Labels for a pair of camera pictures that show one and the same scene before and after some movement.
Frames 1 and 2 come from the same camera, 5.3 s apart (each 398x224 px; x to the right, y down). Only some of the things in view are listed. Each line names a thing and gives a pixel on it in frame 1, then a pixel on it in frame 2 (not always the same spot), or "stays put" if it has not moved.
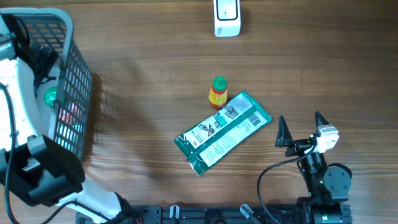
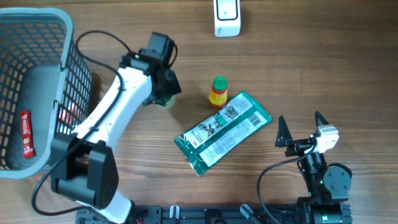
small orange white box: (69, 113) stays put
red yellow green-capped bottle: (218, 94) stays put
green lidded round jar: (50, 96) -> (166, 103)
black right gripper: (284, 139) stays put
